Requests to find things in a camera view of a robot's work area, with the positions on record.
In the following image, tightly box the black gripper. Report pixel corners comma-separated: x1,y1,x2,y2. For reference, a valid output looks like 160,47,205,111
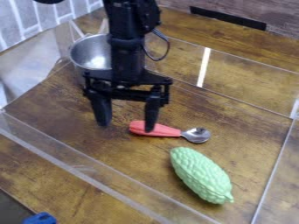
83,70,174,132

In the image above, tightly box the green bitter gourd toy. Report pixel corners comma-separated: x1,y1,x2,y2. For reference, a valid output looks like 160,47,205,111
172,147,234,204

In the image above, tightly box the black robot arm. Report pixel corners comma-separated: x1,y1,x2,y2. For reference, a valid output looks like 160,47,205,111
83,0,173,132

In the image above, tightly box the silver metal pot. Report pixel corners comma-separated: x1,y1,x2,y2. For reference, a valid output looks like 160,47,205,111
70,34,113,87

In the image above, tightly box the blue object at corner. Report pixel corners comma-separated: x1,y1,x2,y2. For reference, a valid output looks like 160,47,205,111
22,212,58,224

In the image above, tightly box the clear acrylic barrier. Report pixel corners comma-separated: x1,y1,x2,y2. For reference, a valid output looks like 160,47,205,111
0,12,299,224

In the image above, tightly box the red handled metal spoon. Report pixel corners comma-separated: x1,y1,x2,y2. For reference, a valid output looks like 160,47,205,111
129,121,212,144

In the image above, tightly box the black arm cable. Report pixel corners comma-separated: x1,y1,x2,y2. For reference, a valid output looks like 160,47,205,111
142,27,173,62

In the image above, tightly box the black strip on wall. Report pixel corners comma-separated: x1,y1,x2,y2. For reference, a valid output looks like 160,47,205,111
190,6,268,31

